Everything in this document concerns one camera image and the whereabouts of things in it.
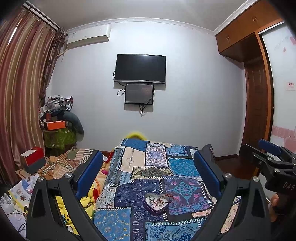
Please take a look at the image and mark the pile of clothes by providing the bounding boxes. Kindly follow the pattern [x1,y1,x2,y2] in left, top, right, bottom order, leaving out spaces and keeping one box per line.
[39,95,84,139]

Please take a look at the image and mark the red white box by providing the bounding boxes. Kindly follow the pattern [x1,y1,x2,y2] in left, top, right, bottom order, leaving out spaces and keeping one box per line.
[21,147,46,174]

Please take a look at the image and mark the green covered side table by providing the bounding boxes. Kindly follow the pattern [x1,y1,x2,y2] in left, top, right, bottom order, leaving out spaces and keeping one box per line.
[43,128,77,150]

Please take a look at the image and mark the white air conditioner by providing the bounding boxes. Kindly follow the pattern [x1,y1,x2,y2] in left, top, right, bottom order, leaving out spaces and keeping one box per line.
[67,25,111,49]

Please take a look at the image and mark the striped red curtain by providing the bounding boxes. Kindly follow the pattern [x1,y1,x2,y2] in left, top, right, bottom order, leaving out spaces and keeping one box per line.
[1,7,66,185]

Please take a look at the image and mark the grey chair by bed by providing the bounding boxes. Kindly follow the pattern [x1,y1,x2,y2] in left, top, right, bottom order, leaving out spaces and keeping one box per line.
[199,144,216,163]

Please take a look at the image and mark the blue patchwork bedspread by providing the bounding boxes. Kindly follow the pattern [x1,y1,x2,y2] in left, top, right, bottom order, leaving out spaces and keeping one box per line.
[92,138,241,241]

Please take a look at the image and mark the yellow cartoon blanket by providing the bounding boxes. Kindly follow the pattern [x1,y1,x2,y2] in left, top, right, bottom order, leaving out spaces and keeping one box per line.
[55,180,100,236]

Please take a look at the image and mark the wooden wardrobe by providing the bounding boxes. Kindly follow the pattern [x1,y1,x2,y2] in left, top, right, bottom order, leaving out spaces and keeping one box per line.
[214,1,282,148]

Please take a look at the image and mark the striped beige blanket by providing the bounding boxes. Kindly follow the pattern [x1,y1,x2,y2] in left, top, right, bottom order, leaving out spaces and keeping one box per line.
[38,146,112,183]

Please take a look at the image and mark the small wall monitor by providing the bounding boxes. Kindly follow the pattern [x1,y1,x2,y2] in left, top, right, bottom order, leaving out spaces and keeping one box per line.
[125,83,154,105]

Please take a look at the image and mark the orange shoe box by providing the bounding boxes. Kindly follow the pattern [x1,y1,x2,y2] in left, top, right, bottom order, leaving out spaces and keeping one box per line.
[44,120,66,131]

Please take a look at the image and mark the black wall television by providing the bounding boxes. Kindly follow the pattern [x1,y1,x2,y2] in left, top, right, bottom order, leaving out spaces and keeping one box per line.
[114,54,167,84]

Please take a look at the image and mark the white printed papers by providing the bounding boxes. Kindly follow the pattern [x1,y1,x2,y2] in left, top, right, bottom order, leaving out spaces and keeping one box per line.
[1,173,39,239]

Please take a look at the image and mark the person's right hand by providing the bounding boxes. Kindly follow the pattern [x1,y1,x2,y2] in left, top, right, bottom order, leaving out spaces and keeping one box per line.
[269,193,283,222]

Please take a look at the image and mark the purple heart jewelry box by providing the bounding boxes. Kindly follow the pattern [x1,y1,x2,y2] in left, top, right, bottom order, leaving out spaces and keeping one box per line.
[143,193,170,216]

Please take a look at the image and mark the red braided bracelet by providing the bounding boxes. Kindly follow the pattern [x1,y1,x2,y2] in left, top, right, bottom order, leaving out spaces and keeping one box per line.
[159,194,183,202]

